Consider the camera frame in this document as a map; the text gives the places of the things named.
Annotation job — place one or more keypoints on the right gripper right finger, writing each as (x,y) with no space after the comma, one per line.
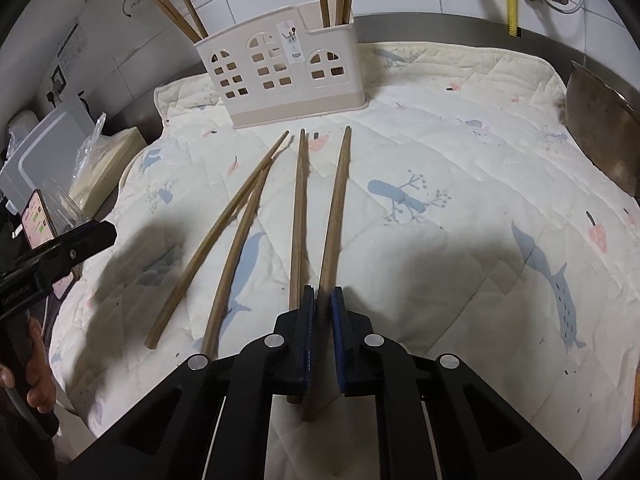
(436,418)

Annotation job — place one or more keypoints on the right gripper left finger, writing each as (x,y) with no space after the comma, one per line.
(208,419)

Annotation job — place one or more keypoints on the left hand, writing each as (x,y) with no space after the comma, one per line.
(42,391)

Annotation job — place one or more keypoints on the smartphone with lit screen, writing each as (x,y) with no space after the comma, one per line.
(39,229)

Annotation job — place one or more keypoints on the clear drinking glass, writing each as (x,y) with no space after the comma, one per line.
(64,212)

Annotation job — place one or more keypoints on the white cutting board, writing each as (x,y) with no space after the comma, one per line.
(48,153)

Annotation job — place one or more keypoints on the stack of beige napkins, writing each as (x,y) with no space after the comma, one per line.
(92,192)

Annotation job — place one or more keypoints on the clear plastic bag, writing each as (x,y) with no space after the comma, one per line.
(90,151)

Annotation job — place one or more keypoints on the cream quilted patterned mat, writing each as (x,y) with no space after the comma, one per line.
(473,225)

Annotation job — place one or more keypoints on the beige plastic utensil holder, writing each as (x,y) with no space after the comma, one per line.
(284,64)

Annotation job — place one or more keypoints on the metal cooking pot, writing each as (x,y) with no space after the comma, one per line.
(604,126)

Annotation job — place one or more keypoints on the black wall socket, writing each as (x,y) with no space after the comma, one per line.
(58,80)

